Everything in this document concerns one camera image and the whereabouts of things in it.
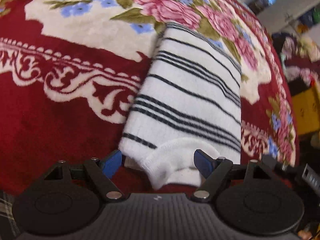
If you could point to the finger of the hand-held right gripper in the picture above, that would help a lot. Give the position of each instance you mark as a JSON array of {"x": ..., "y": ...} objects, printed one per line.
[{"x": 277, "y": 166}]

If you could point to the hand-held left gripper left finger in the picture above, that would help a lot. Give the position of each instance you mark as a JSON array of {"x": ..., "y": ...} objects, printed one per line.
[{"x": 112, "y": 162}]

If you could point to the pink padded jacket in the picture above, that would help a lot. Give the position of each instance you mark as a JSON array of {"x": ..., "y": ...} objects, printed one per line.
[{"x": 298, "y": 72}]

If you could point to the striped white sweater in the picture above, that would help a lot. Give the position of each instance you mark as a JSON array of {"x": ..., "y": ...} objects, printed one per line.
[{"x": 187, "y": 100}]

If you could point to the white door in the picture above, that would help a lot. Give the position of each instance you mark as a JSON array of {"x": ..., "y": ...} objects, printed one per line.
[{"x": 282, "y": 12}]

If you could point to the red floral blanket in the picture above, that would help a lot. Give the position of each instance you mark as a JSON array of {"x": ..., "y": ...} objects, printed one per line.
[{"x": 50, "y": 130}]

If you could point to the cream cloth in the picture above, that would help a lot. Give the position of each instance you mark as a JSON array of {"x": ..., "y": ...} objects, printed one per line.
[{"x": 310, "y": 46}]

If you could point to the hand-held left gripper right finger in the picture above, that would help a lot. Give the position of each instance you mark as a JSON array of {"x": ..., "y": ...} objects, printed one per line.
[{"x": 202, "y": 163}]

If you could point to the floral garment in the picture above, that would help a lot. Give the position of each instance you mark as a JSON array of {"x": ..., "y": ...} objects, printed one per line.
[{"x": 290, "y": 48}]

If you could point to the black garment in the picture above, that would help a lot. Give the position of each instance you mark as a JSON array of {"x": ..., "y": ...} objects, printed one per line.
[{"x": 280, "y": 40}]

